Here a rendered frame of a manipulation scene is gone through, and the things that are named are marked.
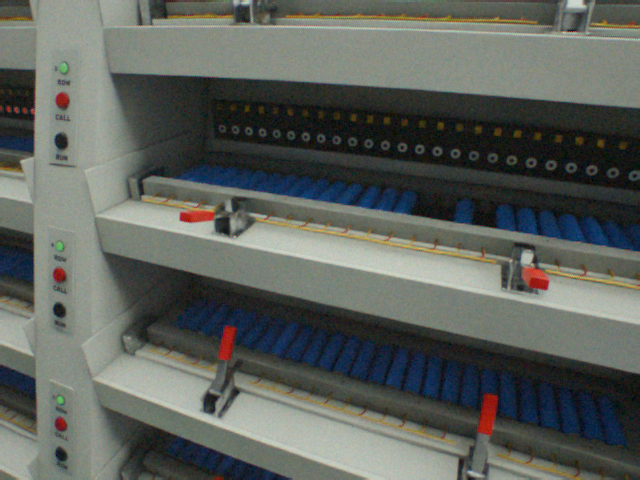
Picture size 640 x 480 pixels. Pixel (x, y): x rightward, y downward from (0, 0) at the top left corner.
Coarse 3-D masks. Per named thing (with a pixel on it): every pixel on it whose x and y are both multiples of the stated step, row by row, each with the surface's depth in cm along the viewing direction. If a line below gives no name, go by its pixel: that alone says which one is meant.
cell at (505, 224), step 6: (504, 204) 44; (498, 210) 44; (504, 210) 43; (510, 210) 43; (498, 216) 42; (504, 216) 41; (510, 216) 41; (498, 222) 41; (504, 222) 40; (510, 222) 40; (498, 228) 40; (504, 228) 39; (510, 228) 39
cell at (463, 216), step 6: (462, 204) 44; (468, 204) 44; (456, 210) 44; (462, 210) 42; (468, 210) 42; (456, 216) 42; (462, 216) 41; (468, 216) 41; (462, 222) 40; (468, 222) 40
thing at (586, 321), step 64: (128, 192) 49; (576, 192) 45; (128, 256) 46; (192, 256) 42; (256, 256) 39; (320, 256) 38; (384, 256) 38; (448, 256) 38; (448, 320) 35; (512, 320) 33; (576, 320) 31
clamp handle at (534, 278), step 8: (528, 256) 32; (520, 264) 32; (528, 264) 33; (528, 272) 28; (536, 272) 28; (528, 280) 27; (536, 280) 26; (544, 280) 26; (536, 288) 27; (544, 288) 26
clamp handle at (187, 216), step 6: (228, 204) 40; (204, 210) 38; (228, 210) 41; (180, 216) 35; (186, 216) 34; (192, 216) 34; (198, 216) 35; (204, 216) 36; (210, 216) 37; (216, 216) 38; (222, 216) 39; (228, 216) 40; (192, 222) 35
